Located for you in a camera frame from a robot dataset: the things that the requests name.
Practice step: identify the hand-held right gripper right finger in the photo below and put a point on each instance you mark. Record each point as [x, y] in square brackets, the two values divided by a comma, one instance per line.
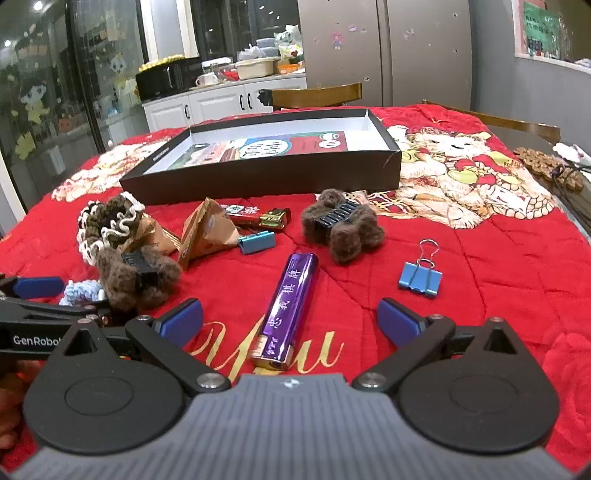
[398, 319]

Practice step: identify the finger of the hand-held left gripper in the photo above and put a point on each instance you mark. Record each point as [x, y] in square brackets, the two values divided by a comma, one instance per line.
[39, 286]
[46, 314]

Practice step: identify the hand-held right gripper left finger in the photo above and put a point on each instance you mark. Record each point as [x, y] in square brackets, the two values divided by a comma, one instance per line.
[180, 319]

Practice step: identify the light blue crochet scrunchie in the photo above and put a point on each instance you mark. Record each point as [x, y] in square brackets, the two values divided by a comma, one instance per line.
[81, 293]

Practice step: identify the brown fuzzy hair claw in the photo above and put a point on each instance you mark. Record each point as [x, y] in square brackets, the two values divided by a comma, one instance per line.
[344, 226]
[138, 286]

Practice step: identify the brown triangular snack packet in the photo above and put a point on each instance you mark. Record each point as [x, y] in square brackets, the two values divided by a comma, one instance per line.
[207, 235]
[159, 235]

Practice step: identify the brown white-edged crochet scrunchie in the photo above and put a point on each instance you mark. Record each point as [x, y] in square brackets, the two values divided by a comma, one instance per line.
[113, 217]

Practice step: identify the small teal metal clip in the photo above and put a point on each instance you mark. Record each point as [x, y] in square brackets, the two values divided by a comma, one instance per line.
[256, 242]

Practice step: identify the red snack packet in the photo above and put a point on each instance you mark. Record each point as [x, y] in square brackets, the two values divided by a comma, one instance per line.
[242, 213]

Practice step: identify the black cardboard box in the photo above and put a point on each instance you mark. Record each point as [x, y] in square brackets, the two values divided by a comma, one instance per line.
[258, 184]

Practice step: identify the person's left hand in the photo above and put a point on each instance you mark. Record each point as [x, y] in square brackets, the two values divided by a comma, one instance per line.
[11, 401]

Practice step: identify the blue binder clip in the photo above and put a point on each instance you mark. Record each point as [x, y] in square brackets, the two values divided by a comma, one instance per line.
[420, 279]

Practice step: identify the red bear printed blanket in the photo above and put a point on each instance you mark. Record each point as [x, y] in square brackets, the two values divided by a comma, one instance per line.
[485, 277]

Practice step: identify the gold green foil packet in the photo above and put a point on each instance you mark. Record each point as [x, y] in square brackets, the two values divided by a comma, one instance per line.
[274, 218]

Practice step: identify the glass sliding door with stickers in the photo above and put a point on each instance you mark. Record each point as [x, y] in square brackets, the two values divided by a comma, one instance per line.
[51, 92]

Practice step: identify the round wooden trivet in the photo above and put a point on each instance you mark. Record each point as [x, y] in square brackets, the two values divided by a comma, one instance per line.
[540, 164]

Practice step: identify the white kitchen cabinet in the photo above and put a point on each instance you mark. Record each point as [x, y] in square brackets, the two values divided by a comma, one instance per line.
[212, 104]

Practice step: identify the wooden chair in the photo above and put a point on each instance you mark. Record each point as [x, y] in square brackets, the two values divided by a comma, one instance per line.
[517, 123]
[314, 96]

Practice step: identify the white cup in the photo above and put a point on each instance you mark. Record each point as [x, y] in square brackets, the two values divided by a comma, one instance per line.
[207, 80]

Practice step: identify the black microwave oven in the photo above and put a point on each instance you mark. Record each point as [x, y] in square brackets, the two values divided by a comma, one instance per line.
[166, 78]

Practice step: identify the white pink cloth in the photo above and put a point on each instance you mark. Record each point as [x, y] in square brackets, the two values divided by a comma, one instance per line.
[572, 151]

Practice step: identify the row of yellow items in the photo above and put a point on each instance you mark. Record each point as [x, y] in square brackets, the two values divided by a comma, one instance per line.
[159, 62]

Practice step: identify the beige plastic basin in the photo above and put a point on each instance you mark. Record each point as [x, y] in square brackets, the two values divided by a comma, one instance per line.
[254, 68]

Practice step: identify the silver refrigerator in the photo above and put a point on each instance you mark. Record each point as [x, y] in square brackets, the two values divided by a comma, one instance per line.
[415, 50]

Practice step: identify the cartoon fridge sticker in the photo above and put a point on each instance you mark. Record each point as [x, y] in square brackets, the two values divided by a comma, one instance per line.
[338, 40]

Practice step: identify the stack of clear food containers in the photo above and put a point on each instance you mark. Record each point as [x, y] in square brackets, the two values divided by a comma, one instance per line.
[266, 47]

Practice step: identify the white green plastic bag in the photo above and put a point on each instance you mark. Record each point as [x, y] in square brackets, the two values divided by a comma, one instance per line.
[288, 44]

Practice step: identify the green wall poster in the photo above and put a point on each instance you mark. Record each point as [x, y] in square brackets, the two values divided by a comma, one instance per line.
[541, 27]

